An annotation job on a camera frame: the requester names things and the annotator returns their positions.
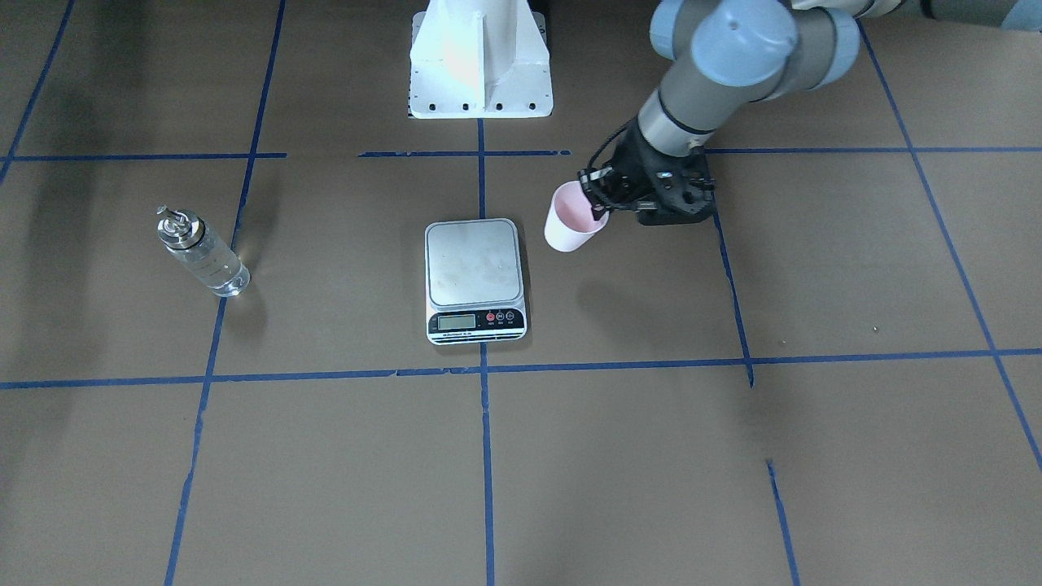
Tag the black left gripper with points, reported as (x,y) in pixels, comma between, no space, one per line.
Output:
(634,165)

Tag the pink cup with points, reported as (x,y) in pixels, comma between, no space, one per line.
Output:
(569,223)

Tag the glass sauce bottle metal spout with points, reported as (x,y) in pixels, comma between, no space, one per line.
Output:
(203,253)

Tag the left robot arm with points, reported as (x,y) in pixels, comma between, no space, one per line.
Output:
(726,54)

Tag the digital kitchen scale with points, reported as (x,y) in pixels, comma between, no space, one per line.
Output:
(474,282)

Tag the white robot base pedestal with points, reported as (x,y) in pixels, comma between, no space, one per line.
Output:
(480,59)

